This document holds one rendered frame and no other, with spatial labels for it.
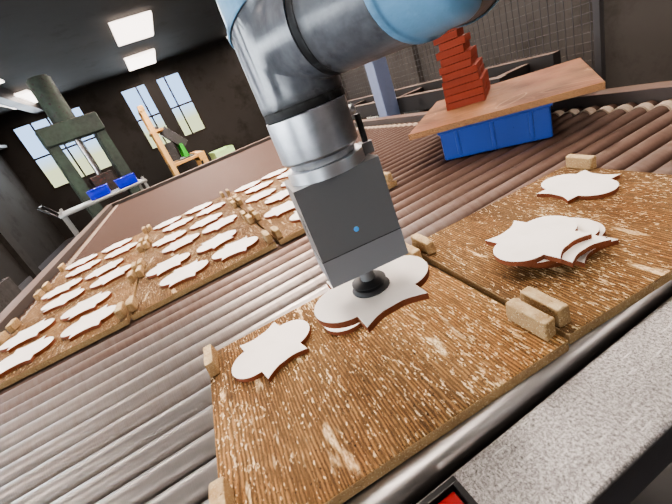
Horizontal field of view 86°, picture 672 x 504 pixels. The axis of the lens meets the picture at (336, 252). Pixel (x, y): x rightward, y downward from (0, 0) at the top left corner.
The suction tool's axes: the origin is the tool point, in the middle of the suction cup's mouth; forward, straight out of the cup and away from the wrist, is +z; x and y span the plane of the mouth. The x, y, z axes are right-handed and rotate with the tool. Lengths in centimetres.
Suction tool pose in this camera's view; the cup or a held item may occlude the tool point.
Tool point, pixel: (374, 294)
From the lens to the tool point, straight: 41.2
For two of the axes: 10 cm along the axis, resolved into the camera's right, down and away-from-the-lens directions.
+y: -9.0, 4.1, -1.1
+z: 3.4, 8.5, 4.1
